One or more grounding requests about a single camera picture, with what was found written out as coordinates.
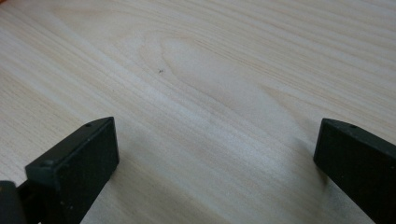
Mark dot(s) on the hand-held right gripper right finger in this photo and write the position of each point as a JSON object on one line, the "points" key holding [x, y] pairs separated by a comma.
{"points": [[358, 165]]}

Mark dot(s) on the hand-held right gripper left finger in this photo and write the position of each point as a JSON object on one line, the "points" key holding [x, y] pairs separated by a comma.
{"points": [[79, 168]]}

